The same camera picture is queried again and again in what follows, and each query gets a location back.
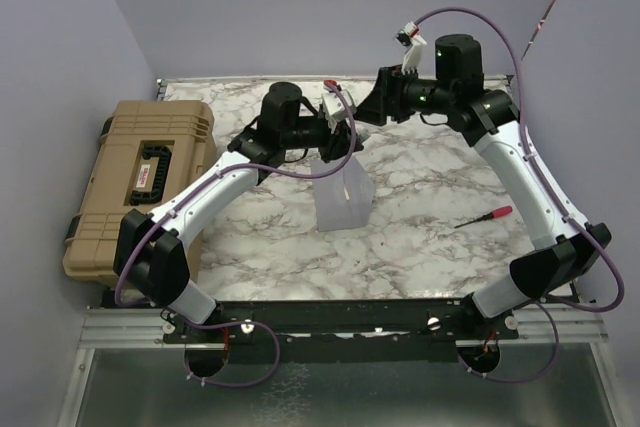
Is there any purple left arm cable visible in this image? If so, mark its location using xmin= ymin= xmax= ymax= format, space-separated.
xmin=114 ymin=77 xmax=359 ymax=309

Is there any tan plastic tool case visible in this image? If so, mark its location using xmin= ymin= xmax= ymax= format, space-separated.
xmin=63 ymin=100 xmax=217 ymax=287

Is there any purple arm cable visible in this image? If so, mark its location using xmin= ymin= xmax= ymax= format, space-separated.
xmin=414 ymin=7 xmax=626 ymax=313
xmin=114 ymin=77 xmax=359 ymax=309

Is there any red handled screwdriver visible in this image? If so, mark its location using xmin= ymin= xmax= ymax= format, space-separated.
xmin=455 ymin=205 xmax=513 ymax=228

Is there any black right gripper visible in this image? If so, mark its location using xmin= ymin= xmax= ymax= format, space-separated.
xmin=350 ymin=63 xmax=454 ymax=126

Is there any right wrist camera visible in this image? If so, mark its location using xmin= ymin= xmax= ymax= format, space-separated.
xmin=395 ymin=22 xmax=427 ymax=73

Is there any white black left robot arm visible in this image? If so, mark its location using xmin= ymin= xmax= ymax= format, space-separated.
xmin=114 ymin=80 xmax=362 ymax=342

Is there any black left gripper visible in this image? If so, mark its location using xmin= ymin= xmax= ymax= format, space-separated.
xmin=282 ymin=116 xmax=364 ymax=164

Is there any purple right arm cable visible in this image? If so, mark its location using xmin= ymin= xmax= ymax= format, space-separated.
xmin=414 ymin=7 xmax=626 ymax=313

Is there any green white glue stick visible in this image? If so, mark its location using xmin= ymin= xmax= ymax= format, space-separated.
xmin=357 ymin=129 xmax=371 ymax=144

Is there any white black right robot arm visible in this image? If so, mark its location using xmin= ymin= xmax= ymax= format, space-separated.
xmin=356 ymin=31 xmax=612 ymax=338

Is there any grey paper envelope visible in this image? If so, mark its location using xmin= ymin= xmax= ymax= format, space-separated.
xmin=312 ymin=156 xmax=375 ymax=232

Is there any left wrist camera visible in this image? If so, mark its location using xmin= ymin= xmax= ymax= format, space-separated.
xmin=320 ymin=91 xmax=353 ymax=132

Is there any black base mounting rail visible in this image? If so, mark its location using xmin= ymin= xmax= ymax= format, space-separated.
xmin=163 ymin=298 xmax=519 ymax=364

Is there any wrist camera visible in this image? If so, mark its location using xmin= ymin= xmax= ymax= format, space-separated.
xmin=320 ymin=91 xmax=353 ymax=132
xmin=395 ymin=22 xmax=427 ymax=73

